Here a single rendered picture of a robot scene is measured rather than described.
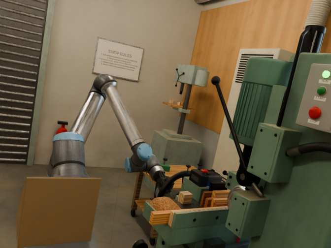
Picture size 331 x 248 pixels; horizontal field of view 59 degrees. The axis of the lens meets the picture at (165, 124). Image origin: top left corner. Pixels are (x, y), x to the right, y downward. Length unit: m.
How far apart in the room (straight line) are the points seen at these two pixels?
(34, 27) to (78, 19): 0.51
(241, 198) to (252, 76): 0.42
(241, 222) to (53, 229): 0.86
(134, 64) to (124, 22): 0.54
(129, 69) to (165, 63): 0.54
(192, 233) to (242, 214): 0.23
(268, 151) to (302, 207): 0.17
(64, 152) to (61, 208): 0.25
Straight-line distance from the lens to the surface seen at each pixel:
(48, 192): 1.37
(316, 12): 2.72
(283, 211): 0.94
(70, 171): 1.40
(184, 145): 3.44
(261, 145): 0.87
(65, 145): 1.48
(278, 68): 1.06
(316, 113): 0.80
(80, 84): 3.89
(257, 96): 1.06
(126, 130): 1.72
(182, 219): 1.01
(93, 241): 1.54
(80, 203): 1.42
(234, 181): 1.16
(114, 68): 3.95
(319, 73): 0.82
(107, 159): 4.19
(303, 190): 0.90
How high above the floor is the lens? 1.37
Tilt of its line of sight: 9 degrees down
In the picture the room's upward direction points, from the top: 11 degrees clockwise
